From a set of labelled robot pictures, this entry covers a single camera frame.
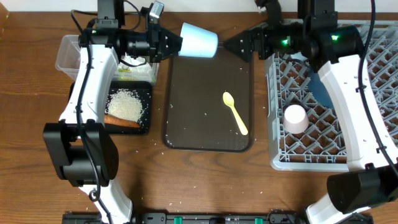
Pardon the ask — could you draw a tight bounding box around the green snack wrapper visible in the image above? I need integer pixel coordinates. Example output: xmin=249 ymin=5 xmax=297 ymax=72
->
xmin=118 ymin=68 xmax=131 ymax=73

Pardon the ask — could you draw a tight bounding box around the clear plastic waste bin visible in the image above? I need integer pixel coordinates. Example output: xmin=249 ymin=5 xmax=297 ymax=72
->
xmin=55 ymin=35 xmax=159 ymax=86

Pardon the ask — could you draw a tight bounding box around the yellow plastic spoon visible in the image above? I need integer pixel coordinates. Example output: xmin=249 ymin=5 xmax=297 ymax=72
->
xmin=223 ymin=91 xmax=248 ymax=136

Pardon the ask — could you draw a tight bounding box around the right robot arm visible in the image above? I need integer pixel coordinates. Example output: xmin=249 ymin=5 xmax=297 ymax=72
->
xmin=224 ymin=0 xmax=397 ymax=223

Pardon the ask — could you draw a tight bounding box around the dark blue bowl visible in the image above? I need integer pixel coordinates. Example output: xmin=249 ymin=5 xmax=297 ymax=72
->
xmin=308 ymin=70 xmax=334 ymax=110

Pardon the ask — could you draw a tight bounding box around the grey dishwasher rack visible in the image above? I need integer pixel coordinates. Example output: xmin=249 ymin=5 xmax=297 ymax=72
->
xmin=265 ymin=21 xmax=397 ymax=172

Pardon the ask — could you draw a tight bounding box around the orange carrot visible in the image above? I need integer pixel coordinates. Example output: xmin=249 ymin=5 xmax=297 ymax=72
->
xmin=104 ymin=114 xmax=140 ymax=128

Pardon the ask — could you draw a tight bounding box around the pink cup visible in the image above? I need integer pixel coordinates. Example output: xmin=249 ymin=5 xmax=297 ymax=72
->
xmin=283 ymin=105 xmax=309 ymax=134

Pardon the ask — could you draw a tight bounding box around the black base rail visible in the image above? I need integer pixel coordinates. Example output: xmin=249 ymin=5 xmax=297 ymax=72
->
xmin=61 ymin=208 xmax=374 ymax=224

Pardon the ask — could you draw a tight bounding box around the black waste tray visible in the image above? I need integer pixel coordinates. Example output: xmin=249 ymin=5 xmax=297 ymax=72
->
xmin=105 ymin=81 xmax=152 ymax=134

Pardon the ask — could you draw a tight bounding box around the white napkin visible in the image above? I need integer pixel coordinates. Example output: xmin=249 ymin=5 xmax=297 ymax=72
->
xmin=118 ymin=55 xmax=152 ymax=73

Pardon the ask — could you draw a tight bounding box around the dark brown serving tray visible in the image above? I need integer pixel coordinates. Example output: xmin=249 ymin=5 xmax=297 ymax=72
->
xmin=162 ymin=47 xmax=254 ymax=153

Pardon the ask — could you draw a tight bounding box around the light blue cup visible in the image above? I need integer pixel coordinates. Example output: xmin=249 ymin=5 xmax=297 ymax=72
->
xmin=178 ymin=22 xmax=218 ymax=58

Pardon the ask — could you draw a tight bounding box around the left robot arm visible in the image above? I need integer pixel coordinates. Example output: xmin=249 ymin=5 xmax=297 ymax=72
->
xmin=44 ymin=25 xmax=183 ymax=223

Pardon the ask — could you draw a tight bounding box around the pile of white rice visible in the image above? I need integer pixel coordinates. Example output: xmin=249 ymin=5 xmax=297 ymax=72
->
xmin=105 ymin=88 xmax=144 ymax=122

